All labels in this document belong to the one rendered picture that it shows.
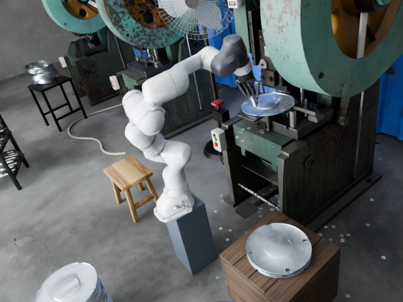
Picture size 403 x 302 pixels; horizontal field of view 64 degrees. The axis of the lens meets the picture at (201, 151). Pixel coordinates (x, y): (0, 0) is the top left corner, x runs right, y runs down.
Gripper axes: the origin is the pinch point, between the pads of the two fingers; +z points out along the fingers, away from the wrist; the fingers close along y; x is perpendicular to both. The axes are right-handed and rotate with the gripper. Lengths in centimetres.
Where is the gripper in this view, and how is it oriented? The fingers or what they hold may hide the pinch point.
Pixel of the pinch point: (254, 100)
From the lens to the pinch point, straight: 165.6
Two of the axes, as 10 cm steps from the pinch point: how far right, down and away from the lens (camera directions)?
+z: 3.6, 5.5, 7.5
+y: 8.3, 1.8, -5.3
